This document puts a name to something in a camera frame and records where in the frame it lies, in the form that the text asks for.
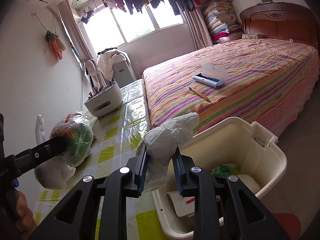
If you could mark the cream plastic trash bin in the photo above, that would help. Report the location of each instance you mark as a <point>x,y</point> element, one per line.
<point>233,140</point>

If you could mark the blue grey pencil case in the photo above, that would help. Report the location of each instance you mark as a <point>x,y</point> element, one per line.
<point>211,76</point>

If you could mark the wooden bed headboard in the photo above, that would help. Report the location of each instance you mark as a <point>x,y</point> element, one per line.
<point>282,21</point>

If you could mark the green plastic snack bag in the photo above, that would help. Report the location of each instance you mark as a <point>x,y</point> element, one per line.
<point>76,129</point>

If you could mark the beige window curtain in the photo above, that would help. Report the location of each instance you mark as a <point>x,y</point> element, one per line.
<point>74,31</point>

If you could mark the person's left hand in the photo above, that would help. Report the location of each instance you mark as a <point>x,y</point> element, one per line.
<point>25,222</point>

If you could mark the white tissue paper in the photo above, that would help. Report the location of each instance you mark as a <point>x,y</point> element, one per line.
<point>161,143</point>

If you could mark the orange cloth on wall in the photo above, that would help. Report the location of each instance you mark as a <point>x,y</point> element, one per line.
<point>55,44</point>

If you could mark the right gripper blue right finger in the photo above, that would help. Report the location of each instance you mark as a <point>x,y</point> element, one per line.
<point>181,172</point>

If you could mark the white plush toy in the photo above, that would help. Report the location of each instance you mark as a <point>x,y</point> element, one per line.
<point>54,174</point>

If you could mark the red round stool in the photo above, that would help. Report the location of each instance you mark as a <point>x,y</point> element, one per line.
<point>290,223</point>

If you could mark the checkered yellow plastic tablecloth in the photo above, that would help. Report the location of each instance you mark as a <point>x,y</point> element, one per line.
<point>117,136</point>

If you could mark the striped colourful bed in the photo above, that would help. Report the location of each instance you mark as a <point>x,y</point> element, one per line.
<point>269,82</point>

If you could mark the stack of folded quilts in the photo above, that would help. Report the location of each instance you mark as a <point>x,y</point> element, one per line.
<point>221,21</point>

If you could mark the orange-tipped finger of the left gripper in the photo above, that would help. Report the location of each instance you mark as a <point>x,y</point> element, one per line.
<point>33,157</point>

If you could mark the yellow pencil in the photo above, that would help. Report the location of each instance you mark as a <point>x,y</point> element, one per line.
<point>200,94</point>

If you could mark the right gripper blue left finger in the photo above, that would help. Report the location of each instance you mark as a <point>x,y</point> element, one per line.
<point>140,171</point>

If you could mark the white cabinet with dotted cloth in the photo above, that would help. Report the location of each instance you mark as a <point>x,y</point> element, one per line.
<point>116,65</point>

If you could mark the white desktop organizer box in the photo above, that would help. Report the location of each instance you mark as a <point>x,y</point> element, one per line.
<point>105,101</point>

